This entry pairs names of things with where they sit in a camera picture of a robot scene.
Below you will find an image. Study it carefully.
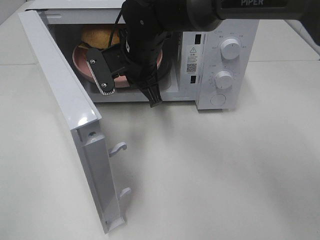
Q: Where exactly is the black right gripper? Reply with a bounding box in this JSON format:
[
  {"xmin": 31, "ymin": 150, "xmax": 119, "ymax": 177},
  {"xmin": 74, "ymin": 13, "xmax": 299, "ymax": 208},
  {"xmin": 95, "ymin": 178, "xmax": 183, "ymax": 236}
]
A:
[{"xmin": 86, "ymin": 27, "xmax": 168, "ymax": 108}]

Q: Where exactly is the pink round plate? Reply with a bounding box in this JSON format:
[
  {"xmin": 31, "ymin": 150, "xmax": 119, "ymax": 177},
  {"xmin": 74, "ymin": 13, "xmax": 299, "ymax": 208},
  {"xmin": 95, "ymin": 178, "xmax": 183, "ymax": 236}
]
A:
[{"xmin": 72, "ymin": 43, "xmax": 155, "ymax": 89}]

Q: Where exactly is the burger with sesame-free bun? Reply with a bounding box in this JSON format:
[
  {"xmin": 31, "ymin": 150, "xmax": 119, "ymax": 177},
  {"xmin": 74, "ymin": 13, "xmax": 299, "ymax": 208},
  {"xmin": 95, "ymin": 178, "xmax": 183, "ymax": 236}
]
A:
[{"xmin": 79, "ymin": 24, "xmax": 113, "ymax": 50}]

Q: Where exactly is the white microwave door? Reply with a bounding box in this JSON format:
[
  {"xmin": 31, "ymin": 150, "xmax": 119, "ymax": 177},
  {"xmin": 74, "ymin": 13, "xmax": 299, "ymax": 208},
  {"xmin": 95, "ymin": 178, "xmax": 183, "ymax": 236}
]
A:
[{"xmin": 18, "ymin": 10, "xmax": 127, "ymax": 233}]

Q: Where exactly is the round door release button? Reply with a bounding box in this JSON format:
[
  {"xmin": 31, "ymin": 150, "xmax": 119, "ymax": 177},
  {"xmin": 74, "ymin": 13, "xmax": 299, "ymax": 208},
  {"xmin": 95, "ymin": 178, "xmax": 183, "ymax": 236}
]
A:
[{"xmin": 210, "ymin": 94, "xmax": 227, "ymax": 107}]

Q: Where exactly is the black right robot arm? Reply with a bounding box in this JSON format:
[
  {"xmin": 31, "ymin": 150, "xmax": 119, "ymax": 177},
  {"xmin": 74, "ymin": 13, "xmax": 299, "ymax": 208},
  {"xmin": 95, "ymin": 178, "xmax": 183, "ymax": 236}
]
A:
[{"xmin": 86, "ymin": 0, "xmax": 320, "ymax": 107}]

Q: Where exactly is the glass microwave turntable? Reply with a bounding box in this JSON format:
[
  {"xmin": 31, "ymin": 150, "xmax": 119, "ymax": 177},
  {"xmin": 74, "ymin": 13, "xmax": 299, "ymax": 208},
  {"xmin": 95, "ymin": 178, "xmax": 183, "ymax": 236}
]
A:
[{"xmin": 157, "ymin": 58, "xmax": 172, "ymax": 81}]

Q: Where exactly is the warning label sticker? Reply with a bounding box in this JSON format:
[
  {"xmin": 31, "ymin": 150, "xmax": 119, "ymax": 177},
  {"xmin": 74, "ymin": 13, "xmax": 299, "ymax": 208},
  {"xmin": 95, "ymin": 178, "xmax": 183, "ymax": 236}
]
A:
[{"xmin": 185, "ymin": 45, "xmax": 200, "ymax": 74}]

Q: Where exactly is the white microwave oven body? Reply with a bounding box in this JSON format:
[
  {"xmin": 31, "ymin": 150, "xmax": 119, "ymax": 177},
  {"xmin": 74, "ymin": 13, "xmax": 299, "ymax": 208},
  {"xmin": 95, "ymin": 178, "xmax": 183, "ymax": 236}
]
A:
[{"xmin": 25, "ymin": 0, "xmax": 258, "ymax": 110}]

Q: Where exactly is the lower white timer knob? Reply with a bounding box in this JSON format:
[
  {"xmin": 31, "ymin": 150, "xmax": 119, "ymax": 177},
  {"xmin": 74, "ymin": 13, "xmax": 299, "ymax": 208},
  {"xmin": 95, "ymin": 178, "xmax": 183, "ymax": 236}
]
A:
[{"xmin": 214, "ymin": 70, "xmax": 233, "ymax": 90}]

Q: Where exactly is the upper white power knob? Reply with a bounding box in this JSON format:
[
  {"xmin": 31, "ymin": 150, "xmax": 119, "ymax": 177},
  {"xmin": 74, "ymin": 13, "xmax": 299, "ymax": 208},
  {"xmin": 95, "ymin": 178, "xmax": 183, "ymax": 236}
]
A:
[{"xmin": 220, "ymin": 37, "xmax": 241, "ymax": 60}]

